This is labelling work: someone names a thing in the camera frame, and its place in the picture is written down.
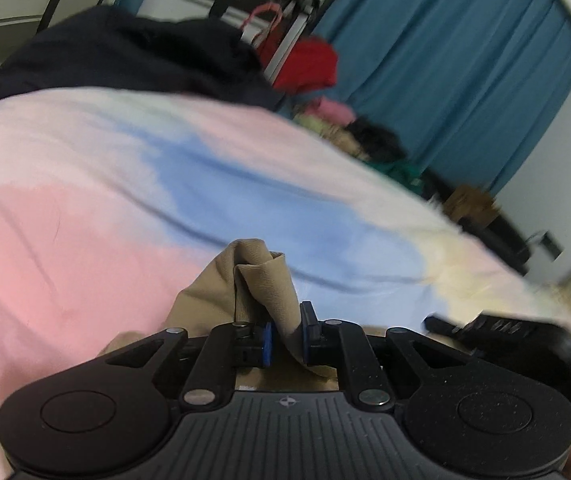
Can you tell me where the tan hoodie jacket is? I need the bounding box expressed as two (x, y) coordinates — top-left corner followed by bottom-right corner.
(100, 238), (337, 392)

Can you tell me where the pink clothes hanger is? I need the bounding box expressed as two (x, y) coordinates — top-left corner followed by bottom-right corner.
(239, 1), (284, 48)

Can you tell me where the black armchair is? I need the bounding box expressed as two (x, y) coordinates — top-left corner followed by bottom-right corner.
(422, 170), (532, 276)

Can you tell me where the brown paper bag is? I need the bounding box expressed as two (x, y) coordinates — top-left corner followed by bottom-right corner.
(443, 184), (499, 226)

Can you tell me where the green garment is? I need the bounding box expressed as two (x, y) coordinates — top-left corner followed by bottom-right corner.
(368, 159), (424, 194)

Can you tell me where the black garment pile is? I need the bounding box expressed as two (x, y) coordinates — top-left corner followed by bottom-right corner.
(346, 117), (407, 162)

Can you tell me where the pastel tie-dye bed sheet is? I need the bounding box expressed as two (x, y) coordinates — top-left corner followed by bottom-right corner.
(0, 88), (571, 479)

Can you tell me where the olive tan garment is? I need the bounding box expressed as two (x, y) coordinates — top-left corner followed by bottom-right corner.
(294, 113), (369, 160)

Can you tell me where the pink garment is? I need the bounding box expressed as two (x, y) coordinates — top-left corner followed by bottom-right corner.
(306, 96), (356, 127)

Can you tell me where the red garment on stand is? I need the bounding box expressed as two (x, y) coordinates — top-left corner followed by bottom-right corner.
(252, 34), (339, 96)

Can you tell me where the right blue curtain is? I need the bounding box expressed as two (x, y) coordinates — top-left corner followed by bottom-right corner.
(316, 0), (571, 192)

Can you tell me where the dark navy garment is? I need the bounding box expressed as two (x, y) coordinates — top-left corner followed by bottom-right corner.
(0, 6), (284, 110)

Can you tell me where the silver tripod stand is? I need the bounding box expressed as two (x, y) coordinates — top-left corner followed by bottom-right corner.
(258, 0), (320, 84)

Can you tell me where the wall socket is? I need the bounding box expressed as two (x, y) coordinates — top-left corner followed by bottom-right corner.
(526, 231), (563, 261)

